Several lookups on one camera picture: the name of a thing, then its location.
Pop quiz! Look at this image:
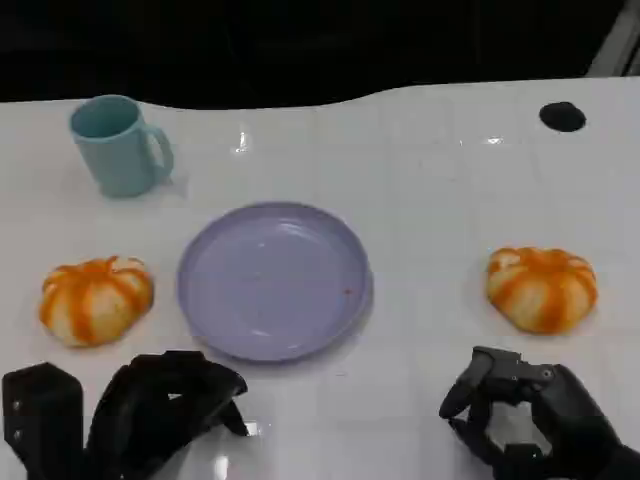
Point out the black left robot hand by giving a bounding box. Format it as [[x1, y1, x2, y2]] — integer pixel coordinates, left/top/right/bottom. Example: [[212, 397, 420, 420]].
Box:
[[87, 349, 250, 480]]

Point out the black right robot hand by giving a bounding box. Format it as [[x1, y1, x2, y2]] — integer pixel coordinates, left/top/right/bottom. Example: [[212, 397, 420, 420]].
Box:
[[438, 345, 640, 480]]

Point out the orange and white bread roll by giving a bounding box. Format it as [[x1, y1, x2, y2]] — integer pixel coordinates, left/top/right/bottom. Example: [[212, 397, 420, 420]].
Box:
[[39, 255, 155, 349], [485, 245, 599, 335]]

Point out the lilac plate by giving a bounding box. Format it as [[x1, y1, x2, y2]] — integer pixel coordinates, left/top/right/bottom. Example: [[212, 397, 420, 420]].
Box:
[[176, 200, 375, 364]]

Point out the pale green mug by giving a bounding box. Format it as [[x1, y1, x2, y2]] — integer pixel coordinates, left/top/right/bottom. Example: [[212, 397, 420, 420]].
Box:
[[68, 94, 175, 200]]

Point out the black round table grommet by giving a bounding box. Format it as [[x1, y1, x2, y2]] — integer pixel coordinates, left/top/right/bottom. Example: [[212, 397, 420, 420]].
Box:
[[538, 101, 587, 133]]

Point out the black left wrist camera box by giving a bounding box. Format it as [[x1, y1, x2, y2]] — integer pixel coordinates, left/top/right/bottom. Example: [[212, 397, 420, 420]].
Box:
[[1, 362, 84, 480]]

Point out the grey metal frame post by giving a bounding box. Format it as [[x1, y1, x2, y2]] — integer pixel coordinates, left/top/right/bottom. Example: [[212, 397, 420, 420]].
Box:
[[588, 0, 640, 79]]

